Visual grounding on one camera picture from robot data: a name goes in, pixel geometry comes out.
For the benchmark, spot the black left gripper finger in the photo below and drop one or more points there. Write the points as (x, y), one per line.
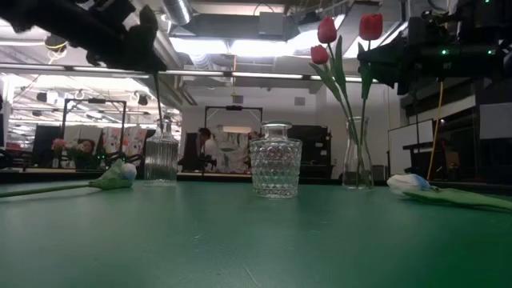
(95, 58)
(136, 52)

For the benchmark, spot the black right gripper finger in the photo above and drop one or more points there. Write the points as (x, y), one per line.
(388, 56)
(392, 76)

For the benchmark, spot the red artificial tulip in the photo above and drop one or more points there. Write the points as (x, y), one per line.
(319, 54)
(370, 26)
(327, 30)

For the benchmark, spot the black artificial tulip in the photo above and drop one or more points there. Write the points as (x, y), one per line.
(149, 18)

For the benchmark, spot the white artificial tulip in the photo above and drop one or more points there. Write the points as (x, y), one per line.
(408, 183)
(116, 180)

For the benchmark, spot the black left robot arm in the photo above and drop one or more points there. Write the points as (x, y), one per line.
(32, 14)

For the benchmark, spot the smooth slim glass vase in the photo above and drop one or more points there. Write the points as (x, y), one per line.
(357, 176)

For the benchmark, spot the ribbed glass vase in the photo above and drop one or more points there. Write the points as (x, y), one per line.
(161, 160)

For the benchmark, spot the diamond-cut glass vase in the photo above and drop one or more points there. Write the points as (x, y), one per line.
(276, 168)

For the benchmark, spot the black ceiling dome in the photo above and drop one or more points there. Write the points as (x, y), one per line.
(56, 42)

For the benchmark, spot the white patterned cloth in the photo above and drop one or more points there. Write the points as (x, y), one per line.
(232, 154)
(124, 140)

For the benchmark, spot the person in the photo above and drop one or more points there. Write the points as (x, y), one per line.
(87, 146)
(205, 138)

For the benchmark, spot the pink flower bouquet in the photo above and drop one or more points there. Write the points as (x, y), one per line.
(59, 144)

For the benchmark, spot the black cabinet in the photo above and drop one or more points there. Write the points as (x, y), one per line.
(316, 152)

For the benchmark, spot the black office chair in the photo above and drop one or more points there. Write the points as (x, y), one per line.
(190, 156)

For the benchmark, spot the grey ceiling air unit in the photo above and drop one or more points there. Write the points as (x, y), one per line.
(272, 24)

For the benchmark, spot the long ceiling light bar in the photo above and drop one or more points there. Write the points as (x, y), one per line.
(260, 74)

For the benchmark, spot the green table mat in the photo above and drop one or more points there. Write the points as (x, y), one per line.
(256, 248)

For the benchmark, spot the silver ceiling duct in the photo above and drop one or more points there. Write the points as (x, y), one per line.
(178, 10)

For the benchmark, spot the black rig frame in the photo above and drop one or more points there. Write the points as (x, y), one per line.
(234, 107)

